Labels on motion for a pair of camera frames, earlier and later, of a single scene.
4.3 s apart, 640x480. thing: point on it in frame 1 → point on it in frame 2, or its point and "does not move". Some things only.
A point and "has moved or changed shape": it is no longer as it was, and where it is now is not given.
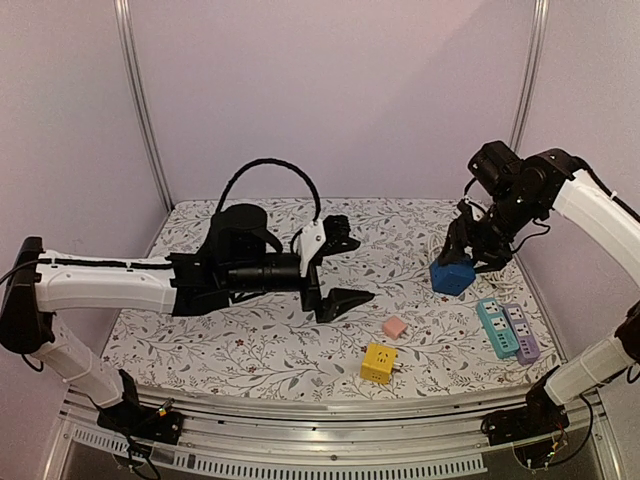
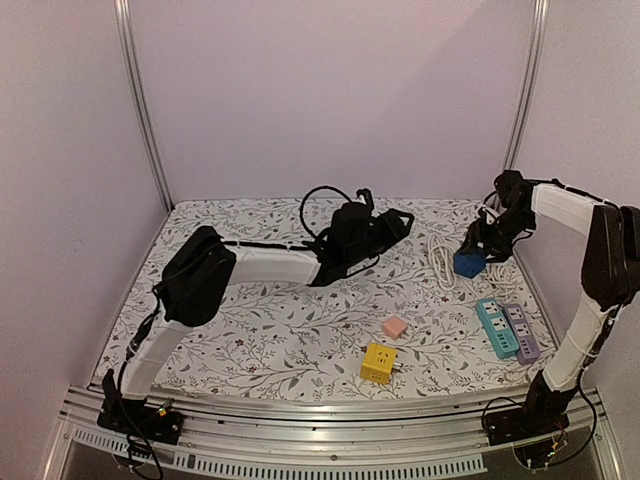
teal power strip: (497, 328) does not move
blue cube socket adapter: (451, 279) has moved or changed shape
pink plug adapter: (394, 327) does not move
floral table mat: (408, 339) does not move
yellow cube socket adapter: (378, 362) does not move
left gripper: (330, 307) → (394, 229)
